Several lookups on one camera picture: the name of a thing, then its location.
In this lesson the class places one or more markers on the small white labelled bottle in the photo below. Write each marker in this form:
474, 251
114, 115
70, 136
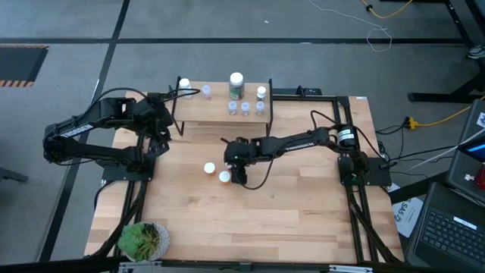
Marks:
261, 91

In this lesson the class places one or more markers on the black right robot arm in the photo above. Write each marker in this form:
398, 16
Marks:
295, 143

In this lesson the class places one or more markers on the dark chair base leg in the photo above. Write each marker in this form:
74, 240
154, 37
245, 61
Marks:
11, 175

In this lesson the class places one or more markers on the white medicine bottle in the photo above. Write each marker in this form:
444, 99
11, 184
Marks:
185, 85

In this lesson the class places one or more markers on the black aluminium rig frame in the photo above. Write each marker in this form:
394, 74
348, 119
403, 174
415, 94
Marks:
299, 98

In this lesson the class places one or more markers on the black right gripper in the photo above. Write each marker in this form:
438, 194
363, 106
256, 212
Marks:
240, 151

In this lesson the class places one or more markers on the grey laptop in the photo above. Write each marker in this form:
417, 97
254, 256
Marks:
464, 167

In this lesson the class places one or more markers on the black laptop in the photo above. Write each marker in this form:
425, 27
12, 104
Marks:
447, 231

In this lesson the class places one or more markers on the black desk leg frame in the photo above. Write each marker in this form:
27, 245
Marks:
443, 96

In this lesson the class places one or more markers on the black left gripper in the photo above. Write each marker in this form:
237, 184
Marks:
151, 113

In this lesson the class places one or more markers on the white printed paper sheet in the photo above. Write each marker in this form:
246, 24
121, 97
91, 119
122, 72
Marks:
407, 218

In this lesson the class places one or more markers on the black hazard-striped floor hatch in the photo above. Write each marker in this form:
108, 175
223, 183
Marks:
19, 62

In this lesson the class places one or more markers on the green plant in white pot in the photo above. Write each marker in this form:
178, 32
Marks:
142, 240

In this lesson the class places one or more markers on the large green-label gummies bottle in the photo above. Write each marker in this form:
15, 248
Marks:
236, 81

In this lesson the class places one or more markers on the wooden shelf with black frame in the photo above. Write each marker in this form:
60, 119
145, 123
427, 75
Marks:
212, 110

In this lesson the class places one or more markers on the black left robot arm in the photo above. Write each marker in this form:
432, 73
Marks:
91, 121

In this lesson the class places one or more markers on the clear pill vial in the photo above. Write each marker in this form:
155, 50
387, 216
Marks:
206, 90
245, 107
232, 106
260, 106

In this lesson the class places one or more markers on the grey sneaker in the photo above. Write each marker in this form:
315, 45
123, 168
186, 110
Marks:
476, 53

